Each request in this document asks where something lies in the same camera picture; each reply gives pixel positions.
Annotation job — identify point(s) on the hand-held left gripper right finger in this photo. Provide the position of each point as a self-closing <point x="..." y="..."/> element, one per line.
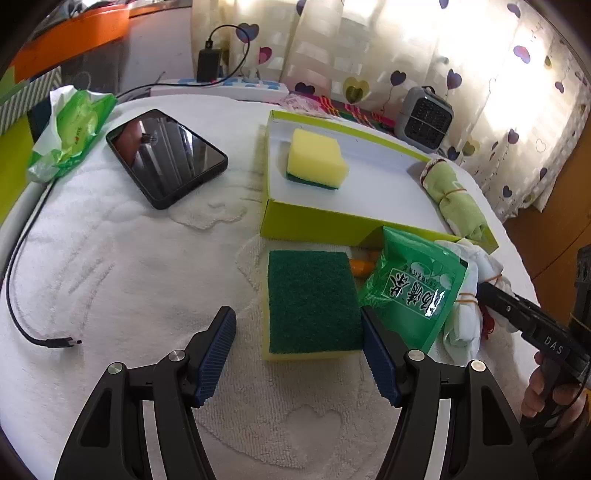
<point x="381" y="355"/>

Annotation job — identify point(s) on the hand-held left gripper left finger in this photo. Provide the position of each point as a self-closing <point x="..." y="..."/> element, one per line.
<point x="214" y="355"/>

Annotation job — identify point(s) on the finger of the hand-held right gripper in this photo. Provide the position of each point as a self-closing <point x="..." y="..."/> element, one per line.
<point x="503" y="304"/>

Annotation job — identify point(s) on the green plastic packet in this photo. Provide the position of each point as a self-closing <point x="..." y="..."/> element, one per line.
<point x="406" y="286"/>

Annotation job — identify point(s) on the green scouring sponge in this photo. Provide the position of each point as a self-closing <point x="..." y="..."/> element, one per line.
<point x="309" y="300"/>

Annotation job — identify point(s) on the green towel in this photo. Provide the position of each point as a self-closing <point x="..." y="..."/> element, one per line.
<point x="455" y="194"/>

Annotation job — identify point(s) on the lime green cardboard box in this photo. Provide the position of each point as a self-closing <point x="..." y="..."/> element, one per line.
<point x="369" y="184"/>

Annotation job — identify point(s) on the yellow sponge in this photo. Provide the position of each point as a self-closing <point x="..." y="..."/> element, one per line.
<point x="316" y="154"/>

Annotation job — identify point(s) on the person's right hand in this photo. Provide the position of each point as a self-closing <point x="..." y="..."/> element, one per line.
<point x="533" y="392"/>

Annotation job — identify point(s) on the wooden cabinet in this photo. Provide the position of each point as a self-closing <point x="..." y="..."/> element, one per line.
<point x="554" y="230"/>

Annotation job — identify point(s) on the small orange object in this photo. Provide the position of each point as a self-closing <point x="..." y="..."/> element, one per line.
<point x="362" y="266"/>

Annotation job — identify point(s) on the small grey heater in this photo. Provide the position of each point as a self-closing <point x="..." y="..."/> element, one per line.
<point x="425" y="120"/>

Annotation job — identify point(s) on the black smartphone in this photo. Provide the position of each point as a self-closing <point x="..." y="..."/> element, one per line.
<point x="161" y="152"/>

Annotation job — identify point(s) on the plaid cloth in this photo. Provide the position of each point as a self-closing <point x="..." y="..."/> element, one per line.
<point x="360" y="115"/>

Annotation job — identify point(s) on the pink sachets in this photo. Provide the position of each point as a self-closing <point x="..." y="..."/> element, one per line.
<point x="300" y="104"/>

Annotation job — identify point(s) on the white power strip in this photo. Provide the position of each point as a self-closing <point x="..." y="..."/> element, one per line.
<point x="258" y="90"/>

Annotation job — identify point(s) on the green tissue pack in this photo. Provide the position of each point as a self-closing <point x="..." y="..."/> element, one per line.
<point x="76" y="124"/>

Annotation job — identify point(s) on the white plug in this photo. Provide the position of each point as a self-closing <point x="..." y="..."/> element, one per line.
<point x="251" y="76"/>

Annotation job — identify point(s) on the black charger adapter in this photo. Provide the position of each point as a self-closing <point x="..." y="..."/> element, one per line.
<point x="208" y="64"/>

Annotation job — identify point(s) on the heart print curtain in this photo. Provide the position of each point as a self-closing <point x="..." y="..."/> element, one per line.
<point x="369" y="46"/>

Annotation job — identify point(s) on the striped box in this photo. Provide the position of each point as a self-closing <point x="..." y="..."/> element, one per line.
<point x="23" y="101"/>

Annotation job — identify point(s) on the orange ledge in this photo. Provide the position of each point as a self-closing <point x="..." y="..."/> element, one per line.
<point x="69" y="32"/>

